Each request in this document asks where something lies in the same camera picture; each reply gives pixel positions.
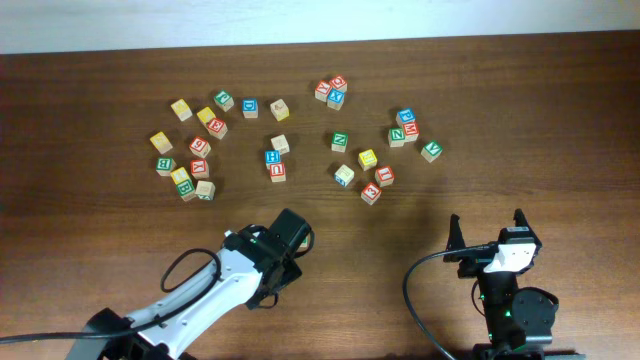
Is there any blue block D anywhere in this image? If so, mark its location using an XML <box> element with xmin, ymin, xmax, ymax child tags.
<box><xmin>242</xmin><ymin>98</ymin><xmax>259</xmax><ymax>119</ymax></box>

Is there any wooden block yellow side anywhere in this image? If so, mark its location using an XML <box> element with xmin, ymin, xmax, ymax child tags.
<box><xmin>270</xmin><ymin>99</ymin><xmax>290</xmax><ymax>122</ymax></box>

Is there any red block Y top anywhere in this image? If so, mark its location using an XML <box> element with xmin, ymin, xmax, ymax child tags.
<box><xmin>314</xmin><ymin>80</ymin><xmax>332</xmax><ymax>102</ymax></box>

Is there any red block M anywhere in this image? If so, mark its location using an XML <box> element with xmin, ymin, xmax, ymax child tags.
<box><xmin>402</xmin><ymin>122</ymin><xmax>420</xmax><ymax>142</ymax></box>

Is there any green block n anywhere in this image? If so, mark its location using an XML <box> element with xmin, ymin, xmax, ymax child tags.
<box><xmin>388</xmin><ymin>128</ymin><xmax>406</xmax><ymax>148</ymax></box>
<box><xmin>331</xmin><ymin>131</ymin><xmax>348</xmax><ymax>153</ymax></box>

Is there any red block E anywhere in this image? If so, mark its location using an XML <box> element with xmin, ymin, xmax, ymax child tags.
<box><xmin>207</xmin><ymin>118</ymin><xmax>228</xmax><ymax>140</ymax></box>

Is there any yellow block beside E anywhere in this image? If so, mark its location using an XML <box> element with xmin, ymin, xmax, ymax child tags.
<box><xmin>197</xmin><ymin>107</ymin><xmax>216</xmax><ymax>126</ymax></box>

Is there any wooden block blue side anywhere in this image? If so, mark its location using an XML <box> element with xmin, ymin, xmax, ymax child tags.
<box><xmin>334</xmin><ymin>164</ymin><xmax>355</xmax><ymax>187</ymax></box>

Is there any plain wooden block centre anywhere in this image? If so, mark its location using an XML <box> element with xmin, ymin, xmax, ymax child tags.
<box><xmin>271</xmin><ymin>134</ymin><xmax>290</xmax><ymax>154</ymax></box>

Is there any green block N centre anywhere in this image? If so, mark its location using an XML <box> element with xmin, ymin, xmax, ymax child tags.
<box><xmin>331</xmin><ymin>131</ymin><xmax>348</xmax><ymax>153</ymax></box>

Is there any green block B left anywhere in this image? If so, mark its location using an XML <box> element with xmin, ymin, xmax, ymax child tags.
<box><xmin>155</xmin><ymin>157</ymin><xmax>176</xmax><ymax>177</ymax></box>

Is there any green block b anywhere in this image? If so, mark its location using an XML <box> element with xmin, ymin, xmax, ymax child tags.
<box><xmin>176</xmin><ymin>180</ymin><xmax>197</xmax><ymax>202</ymax></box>
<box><xmin>155</xmin><ymin>157</ymin><xmax>176</xmax><ymax>177</ymax></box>

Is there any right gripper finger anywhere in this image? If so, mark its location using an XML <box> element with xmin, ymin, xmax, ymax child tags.
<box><xmin>446</xmin><ymin>214</ymin><xmax>466</xmax><ymax>251</ymax></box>
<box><xmin>512</xmin><ymin>208</ymin><xmax>532</xmax><ymax>234</ymax></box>

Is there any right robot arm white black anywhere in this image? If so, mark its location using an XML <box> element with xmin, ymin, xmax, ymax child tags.
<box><xmin>444</xmin><ymin>209</ymin><xmax>586</xmax><ymax>360</ymax></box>

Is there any red block y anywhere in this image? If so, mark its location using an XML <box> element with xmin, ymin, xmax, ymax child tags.
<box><xmin>190</xmin><ymin>159</ymin><xmax>210</xmax><ymax>180</ymax></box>
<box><xmin>314</xmin><ymin>80</ymin><xmax>332</xmax><ymax>102</ymax></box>

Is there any red block 3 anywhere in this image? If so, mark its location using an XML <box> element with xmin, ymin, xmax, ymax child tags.
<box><xmin>361</xmin><ymin>182</ymin><xmax>382</xmax><ymax>205</ymax></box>

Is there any green block P top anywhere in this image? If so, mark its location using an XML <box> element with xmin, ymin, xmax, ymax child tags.
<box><xmin>214</xmin><ymin>90</ymin><xmax>235</xmax><ymax>112</ymax></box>

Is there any green block B lower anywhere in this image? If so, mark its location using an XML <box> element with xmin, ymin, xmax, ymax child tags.
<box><xmin>176</xmin><ymin>180</ymin><xmax>197</xmax><ymax>202</ymax></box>

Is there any yellow block E centre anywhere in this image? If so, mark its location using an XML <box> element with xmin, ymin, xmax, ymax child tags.
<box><xmin>358</xmin><ymin>149</ymin><xmax>378</xmax><ymax>171</ymax></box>

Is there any blue block P right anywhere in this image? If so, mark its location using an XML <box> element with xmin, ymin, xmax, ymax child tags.
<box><xmin>396</xmin><ymin>108</ymin><xmax>416</xmax><ymax>127</ymax></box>

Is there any green block V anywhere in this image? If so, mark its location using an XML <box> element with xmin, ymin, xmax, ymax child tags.
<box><xmin>420</xmin><ymin>141</ymin><xmax>443</xmax><ymax>163</ymax></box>

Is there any red block Y left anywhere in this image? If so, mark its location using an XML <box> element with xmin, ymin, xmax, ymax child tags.
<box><xmin>190</xmin><ymin>159</ymin><xmax>210</xmax><ymax>180</ymax></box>

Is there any red block Q top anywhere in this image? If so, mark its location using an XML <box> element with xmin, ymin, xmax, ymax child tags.
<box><xmin>329</xmin><ymin>75</ymin><xmax>348</xmax><ymax>93</ymax></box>

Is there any yellow block lower left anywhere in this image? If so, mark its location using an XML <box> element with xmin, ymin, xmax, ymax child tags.
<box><xmin>170</xmin><ymin>167</ymin><xmax>190</xmax><ymax>185</ymax></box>

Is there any yellow block left edge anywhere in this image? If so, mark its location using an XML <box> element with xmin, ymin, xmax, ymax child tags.
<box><xmin>149</xmin><ymin>131</ymin><xmax>173</xmax><ymax>154</ymax></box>

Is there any red block 6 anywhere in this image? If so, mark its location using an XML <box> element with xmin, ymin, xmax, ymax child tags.
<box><xmin>189</xmin><ymin>136</ymin><xmax>211</xmax><ymax>158</ymax></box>

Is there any red block I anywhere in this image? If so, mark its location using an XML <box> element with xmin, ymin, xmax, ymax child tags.
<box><xmin>374</xmin><ymin>166</ymin><xmax>395</xmax><ymax>187</ymax></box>

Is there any yellow block far left top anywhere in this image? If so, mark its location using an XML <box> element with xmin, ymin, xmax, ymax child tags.
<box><xmin>171</xmin><ymin>99</ymin><xmax>193</xmax><ymax>122</ymax></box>

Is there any green block N right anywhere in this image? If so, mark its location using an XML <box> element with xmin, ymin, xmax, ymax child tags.
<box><xmin>388</xmin><ymin>128</ymin><xmax>406</xmax><ymax>148</ymax></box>

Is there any blue block X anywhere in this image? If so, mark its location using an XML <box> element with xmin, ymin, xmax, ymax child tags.
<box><xmin>326</xmin><ymin>89</ymin><xmax>345</xmax><ymax>111</ymax></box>

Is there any blue block H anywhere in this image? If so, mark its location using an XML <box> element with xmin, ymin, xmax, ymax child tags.
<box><xmin>265</xmin><ymin>150</ymin><xmax>281</xmax><ymax>168</ymax></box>

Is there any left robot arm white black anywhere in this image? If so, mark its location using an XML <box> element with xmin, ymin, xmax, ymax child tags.
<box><xmin>66</xmin><ymin>209</ymin><xmax>314</xmax><ymax>360</ymax></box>

